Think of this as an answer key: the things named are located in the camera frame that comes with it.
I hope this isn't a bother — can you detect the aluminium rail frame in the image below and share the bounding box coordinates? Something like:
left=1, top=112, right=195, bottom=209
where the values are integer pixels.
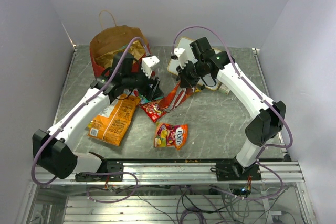
left=17, top=159, right=317, bottom=223

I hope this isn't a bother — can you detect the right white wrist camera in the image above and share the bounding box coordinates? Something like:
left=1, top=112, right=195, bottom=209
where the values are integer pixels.
left=169, top=48, right=194, bottom=69

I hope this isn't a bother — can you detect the orange Fox's fruits bag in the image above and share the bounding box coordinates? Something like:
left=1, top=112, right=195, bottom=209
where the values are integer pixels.
left=153, top=123, right=188, bottom=150

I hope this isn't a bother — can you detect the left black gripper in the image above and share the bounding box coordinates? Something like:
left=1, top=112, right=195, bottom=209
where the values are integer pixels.
left=123, top=64, right=164, bottom=101

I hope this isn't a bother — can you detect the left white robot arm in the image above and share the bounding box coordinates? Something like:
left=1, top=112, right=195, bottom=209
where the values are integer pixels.
left=32, top=52, right=163, bottom=180

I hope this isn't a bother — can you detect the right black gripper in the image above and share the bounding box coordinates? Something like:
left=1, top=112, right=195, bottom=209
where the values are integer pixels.
left=176, top=59, right=205, bottom=89

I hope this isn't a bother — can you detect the red Doritos chip bag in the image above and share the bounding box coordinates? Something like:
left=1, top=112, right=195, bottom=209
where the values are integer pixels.
left=160, top=83, right=193, bottom=112

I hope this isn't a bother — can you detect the orange kettle chip bag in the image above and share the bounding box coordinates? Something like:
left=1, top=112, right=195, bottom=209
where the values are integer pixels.
left=88, top=94, right=140, bottom=146

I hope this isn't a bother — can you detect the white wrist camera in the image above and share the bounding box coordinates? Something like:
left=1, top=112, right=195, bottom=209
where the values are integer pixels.
left=141, top=56, right=160, bottom=78
left=169, top=48, right=194, bottom=69

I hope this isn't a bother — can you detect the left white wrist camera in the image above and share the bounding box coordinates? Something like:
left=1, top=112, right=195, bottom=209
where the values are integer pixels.
left=141, top=56, right=160, bottom=78

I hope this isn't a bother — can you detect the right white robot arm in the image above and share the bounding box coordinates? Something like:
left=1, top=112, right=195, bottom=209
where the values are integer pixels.
left=171, top=37, right=286, bottom=180

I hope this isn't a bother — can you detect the teal Fox's candy bag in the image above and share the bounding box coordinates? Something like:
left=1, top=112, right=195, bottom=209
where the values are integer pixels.
left=131, top=89, right=151, bottom=106

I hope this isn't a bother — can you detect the red snack packet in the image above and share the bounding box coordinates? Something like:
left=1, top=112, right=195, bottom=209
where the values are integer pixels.
left=141, top=101, right=167, bottom=123

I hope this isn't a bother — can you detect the small whiteboard with writing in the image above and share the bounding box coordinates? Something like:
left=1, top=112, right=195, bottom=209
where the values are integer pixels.
left=171, top=37, right=230, bottom=90

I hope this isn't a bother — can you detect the loose cable bundle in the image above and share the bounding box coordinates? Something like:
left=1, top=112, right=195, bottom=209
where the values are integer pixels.
left=86, top=167, right=287, bottom=224

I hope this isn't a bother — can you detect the red brown paper bag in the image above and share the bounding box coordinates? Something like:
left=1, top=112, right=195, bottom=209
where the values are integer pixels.
left=89, top=10, right=150, bottom=77

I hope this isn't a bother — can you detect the small white green box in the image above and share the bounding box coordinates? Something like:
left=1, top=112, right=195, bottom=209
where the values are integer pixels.
left=218, top=83, right=230, bottom=95

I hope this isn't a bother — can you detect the brown kraft chip bag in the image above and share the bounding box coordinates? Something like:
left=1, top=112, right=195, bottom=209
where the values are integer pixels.
left=94, top=40, right=145, bottom=68

